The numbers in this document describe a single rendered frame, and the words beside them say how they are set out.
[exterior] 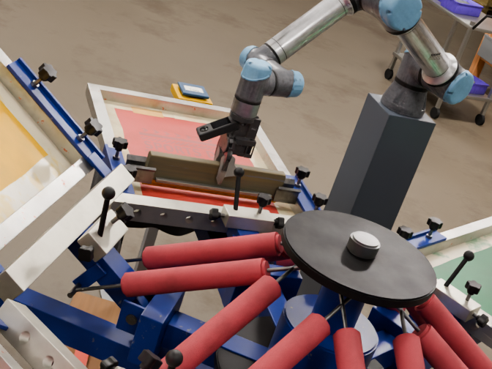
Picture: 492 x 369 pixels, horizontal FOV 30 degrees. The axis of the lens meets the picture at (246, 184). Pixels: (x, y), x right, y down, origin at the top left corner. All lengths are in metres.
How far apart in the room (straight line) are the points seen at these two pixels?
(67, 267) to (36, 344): 2.36
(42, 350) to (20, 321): 0.07
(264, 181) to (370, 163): 0.54
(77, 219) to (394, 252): 0.64
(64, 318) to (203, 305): 1.94
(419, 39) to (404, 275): 1.13
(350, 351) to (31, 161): 0.85
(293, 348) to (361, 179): 1.54
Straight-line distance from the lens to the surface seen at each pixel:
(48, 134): 2.17
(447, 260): 2.78
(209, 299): 3.96
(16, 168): 2.02
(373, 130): 3.07
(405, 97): 3.04
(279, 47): 2.63
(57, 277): 3.83
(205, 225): 2.34
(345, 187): 3.18
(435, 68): 2.85
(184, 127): 3.02
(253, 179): 2.61
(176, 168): 2.54
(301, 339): 1.62
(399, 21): 2.62
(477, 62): 8.58
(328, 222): 1.84
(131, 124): 2.92
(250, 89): 2.46
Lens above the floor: 2.10
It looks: 24 degrees down
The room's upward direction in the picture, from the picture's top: 19 degrees clockwise
